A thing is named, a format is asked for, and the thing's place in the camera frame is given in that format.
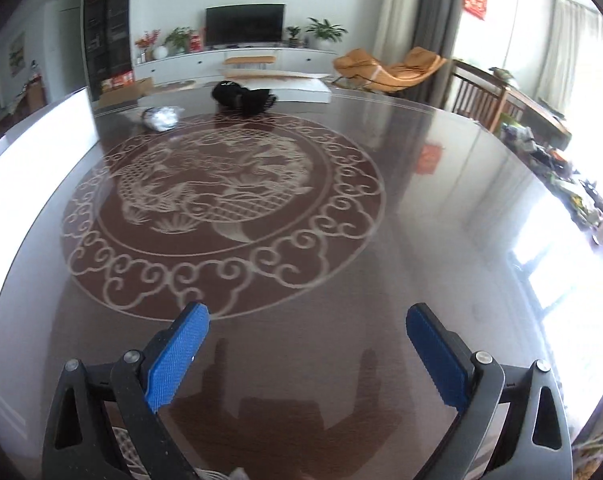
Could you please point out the green potted plant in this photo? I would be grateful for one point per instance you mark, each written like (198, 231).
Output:
(323, 34)
(178, 40)

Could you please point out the green potted plant right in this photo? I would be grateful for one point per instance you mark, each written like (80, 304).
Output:
(323, 34)

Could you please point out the white flat carton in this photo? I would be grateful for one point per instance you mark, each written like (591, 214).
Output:
(286, 86)

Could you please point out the small potted plant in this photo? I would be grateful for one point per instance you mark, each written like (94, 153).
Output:
(293, 33)

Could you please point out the cotton swabs plastic bag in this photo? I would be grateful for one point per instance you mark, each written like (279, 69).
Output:
(162, 118)

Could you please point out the wooden bench stool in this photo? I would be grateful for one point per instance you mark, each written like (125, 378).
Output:
(261, 62)

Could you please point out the black display cabinet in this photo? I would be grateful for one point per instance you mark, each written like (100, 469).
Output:
(106, 41)

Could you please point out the black gloves pair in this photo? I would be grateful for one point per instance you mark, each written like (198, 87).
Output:
(232, 96)

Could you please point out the white storage box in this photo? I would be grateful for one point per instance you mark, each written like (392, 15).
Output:
(34, 165)

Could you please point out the green potted plant left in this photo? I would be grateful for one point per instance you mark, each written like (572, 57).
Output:
(178, 40)

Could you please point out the orange lounge chair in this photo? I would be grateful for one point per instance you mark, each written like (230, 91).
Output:
(367, 72)

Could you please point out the red flower vase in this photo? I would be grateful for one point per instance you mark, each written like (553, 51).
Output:
(145, 43)

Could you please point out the cardboard box on floor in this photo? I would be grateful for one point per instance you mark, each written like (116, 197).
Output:
(126, 94)

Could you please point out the black television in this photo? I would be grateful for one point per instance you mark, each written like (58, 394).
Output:
(258, 23)

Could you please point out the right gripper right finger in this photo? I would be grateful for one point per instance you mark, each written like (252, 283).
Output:
(534, 440)

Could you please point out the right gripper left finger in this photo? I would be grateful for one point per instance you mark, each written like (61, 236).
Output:
(80, 442)

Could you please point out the wooden chair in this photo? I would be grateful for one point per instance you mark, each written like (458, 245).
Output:
(475, 94)

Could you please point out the white tv cabinet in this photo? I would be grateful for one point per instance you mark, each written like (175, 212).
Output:
(211, 65)

